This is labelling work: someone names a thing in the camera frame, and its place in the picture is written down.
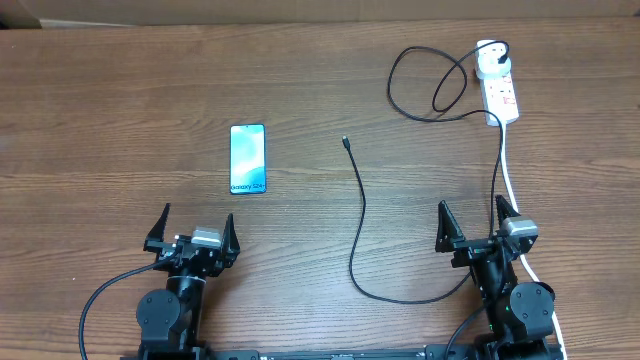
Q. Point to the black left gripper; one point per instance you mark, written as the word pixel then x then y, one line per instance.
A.
pixel 224 254

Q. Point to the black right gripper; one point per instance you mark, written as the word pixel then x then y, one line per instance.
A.
pixel 450 240

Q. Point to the blue Samsung Galaxy smartphone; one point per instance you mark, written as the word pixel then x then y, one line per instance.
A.
pixel 248 159

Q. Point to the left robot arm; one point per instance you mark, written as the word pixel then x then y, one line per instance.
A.
pixel 169 318

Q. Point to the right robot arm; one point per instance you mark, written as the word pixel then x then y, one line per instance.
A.
pixel 519 314

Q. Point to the white charger plug adapter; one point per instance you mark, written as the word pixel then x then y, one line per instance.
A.
pixel 492 62

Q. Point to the white power strip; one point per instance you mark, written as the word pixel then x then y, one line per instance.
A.
pixel 498 95

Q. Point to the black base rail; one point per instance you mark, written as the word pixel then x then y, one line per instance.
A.
pixel 340 354

